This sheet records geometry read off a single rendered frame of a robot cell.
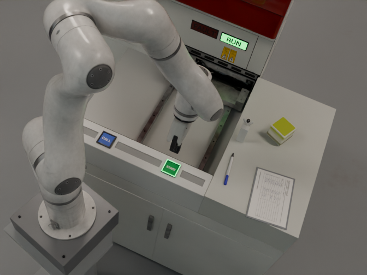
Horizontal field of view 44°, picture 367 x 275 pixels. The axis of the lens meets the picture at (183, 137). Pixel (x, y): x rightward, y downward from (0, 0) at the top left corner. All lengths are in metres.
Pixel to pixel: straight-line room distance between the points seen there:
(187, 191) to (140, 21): 0.80
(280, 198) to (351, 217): 1.31
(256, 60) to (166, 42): 0.90
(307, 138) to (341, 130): 1.41
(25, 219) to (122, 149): 0.41
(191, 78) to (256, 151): 0.63
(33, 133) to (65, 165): 0.14
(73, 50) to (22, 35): 2.49
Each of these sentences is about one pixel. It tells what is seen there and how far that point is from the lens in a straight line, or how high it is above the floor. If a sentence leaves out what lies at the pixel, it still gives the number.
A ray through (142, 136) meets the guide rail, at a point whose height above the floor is 0.85.
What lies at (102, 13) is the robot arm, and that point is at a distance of 1.00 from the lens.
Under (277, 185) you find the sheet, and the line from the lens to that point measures 1.68.
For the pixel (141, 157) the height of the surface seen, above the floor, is 0.96.
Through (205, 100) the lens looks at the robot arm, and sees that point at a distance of 1.20.
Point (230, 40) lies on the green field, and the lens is 1.88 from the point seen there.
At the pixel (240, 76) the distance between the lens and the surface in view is 1.98.
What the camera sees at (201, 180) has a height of 0.96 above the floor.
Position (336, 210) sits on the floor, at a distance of 2.91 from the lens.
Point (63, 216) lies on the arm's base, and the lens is 1.47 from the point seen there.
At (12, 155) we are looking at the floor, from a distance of 2.82.
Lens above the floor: 2.38
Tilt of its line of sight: 56 degrees down
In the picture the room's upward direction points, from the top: 14 degrees clockwise
